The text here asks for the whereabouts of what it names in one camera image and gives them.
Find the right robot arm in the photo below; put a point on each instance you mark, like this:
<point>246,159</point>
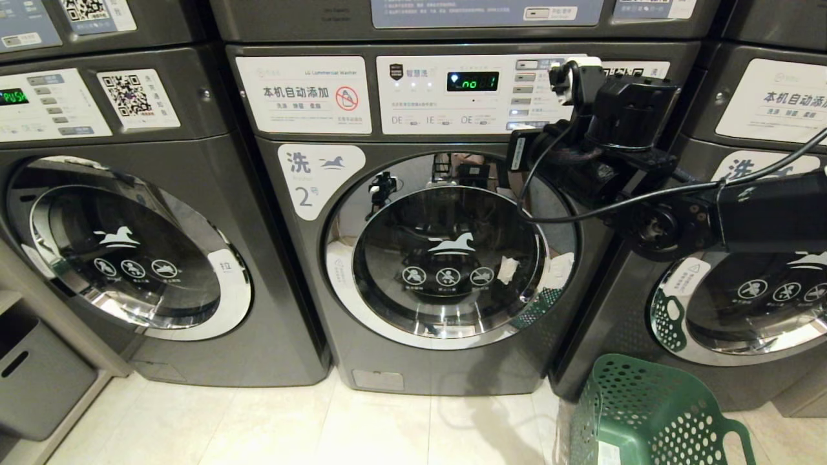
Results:
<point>769,210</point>

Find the grey front-load washer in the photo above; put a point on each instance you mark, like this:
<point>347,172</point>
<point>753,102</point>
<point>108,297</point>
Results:
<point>245,194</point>
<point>303,361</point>
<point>601,336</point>

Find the round chrome washer door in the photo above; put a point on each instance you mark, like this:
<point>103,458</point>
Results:
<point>446,258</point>
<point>743,323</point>
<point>129,258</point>

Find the grey stacked dryer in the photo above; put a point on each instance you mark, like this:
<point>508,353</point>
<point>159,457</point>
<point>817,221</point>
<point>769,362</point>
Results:
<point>775,22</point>
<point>291,19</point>
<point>168,26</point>

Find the green perforated laundry basket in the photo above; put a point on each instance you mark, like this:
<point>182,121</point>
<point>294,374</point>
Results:
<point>652,413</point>

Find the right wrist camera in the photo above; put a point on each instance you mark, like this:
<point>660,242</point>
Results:
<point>563,81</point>

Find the grey storage bin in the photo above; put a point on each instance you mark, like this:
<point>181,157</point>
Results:
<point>45,381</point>

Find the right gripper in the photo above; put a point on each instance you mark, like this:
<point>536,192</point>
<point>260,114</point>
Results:
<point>572,168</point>

